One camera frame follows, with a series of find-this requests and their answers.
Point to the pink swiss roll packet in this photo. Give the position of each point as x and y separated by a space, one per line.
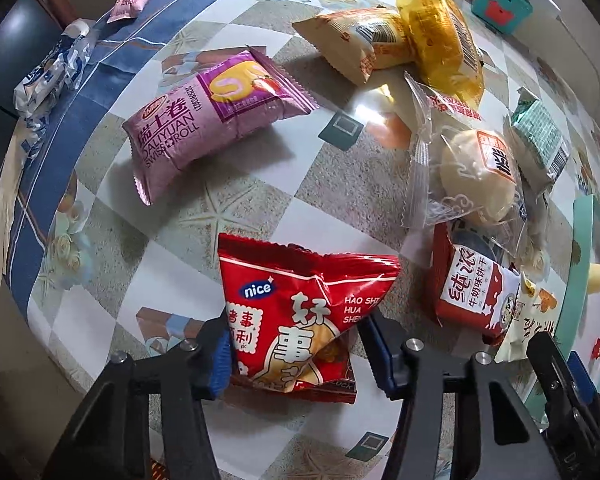
205 120

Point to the red white biscuit packet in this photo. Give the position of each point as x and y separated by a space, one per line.
470 290

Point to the orange beige snack packet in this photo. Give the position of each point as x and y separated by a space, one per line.
350 40

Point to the green cracker packet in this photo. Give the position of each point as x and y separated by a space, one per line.
535 140

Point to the small pink snack packet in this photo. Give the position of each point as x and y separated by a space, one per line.
132 2

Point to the dark cabinet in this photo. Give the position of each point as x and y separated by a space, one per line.
10 60

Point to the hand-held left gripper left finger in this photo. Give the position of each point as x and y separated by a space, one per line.
219 360

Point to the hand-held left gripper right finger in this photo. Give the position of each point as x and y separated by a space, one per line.
380 360

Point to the teal box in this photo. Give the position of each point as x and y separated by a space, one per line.
500 2

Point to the red triangular snack packet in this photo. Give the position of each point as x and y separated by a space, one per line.
290 300

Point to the yellow snack packet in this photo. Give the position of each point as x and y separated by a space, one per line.
440 35

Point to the teal tray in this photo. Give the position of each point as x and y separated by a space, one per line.
580 240

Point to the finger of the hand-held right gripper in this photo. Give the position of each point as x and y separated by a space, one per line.
555 375
582 375

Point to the cream snack packet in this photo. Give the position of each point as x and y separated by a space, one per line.
527 325

